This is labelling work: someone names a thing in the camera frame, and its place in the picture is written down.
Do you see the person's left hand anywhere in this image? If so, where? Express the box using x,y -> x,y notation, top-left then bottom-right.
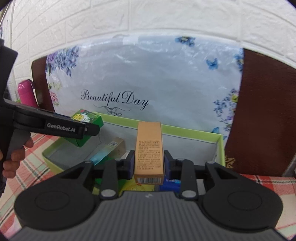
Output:
2,138 -> 34,179

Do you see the light green storage box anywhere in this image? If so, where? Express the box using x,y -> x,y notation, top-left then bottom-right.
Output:
42,114 -> 225,174

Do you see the green packet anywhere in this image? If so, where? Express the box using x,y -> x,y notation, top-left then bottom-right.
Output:
64,109 -> 103,148

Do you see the floral plastic bedding bag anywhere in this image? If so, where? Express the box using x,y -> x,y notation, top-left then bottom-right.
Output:
45,36 -> 244,140

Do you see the square green box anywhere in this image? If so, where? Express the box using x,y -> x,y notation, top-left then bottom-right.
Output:
92,179 -> 101,195

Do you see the white orange medicine box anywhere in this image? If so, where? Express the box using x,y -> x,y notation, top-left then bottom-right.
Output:
120,179 -> 154,193

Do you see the pink thermos bottle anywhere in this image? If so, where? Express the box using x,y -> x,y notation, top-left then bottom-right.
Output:
18,79 -> 39,108

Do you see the blue gum box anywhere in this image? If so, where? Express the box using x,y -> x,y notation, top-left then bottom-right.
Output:
159,179 -> 181,193

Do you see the tan cardboard box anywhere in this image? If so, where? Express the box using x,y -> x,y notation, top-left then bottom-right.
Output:
133,121 -> 165,185

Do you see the plaid bed sheet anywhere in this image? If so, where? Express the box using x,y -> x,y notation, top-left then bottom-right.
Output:
1,133 -> 295,240

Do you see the iridescent white slim box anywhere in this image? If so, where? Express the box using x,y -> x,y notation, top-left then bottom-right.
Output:
89,137 -> 126,165

